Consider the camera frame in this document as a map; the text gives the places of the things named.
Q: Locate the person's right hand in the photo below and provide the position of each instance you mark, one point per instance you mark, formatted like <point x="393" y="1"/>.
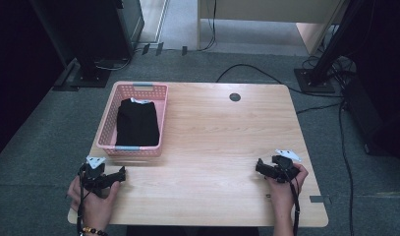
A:
<point x="286" y="193"/>

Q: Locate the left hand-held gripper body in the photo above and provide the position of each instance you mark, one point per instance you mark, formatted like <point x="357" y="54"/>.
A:
<point x="93" y="173"/>

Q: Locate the dark round table grommet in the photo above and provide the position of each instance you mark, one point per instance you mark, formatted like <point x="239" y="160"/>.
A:
<point x="235" y="97"/>

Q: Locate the grey tape strip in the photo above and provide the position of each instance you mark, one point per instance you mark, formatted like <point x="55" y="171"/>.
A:
<point x="319" y="199"/>

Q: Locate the black monitor stand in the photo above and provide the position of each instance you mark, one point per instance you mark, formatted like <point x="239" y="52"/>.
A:
<point x="86" y="39"/>

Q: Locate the black garment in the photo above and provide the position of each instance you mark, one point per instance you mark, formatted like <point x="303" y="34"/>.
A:
<point x="137" y="124"/>

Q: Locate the black metal floor stand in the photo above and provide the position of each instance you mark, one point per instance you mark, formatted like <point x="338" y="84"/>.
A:
<point x="328" y="52"/>

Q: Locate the person's left hand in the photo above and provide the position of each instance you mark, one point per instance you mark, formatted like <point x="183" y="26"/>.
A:
<point x="96" y="206"/>

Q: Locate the black equipment box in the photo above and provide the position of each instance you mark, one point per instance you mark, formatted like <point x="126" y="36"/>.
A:
<point x="377" y="114"/>

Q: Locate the light wooden desk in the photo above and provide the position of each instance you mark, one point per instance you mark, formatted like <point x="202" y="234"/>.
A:
<point x="269" y="10"/>

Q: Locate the pink perforated plastic basket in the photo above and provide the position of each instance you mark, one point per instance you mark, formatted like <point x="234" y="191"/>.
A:
<point x="109" y="121"/>

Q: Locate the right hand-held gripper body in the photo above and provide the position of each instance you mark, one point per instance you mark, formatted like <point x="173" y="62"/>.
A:
<point x="286" y="167"/>

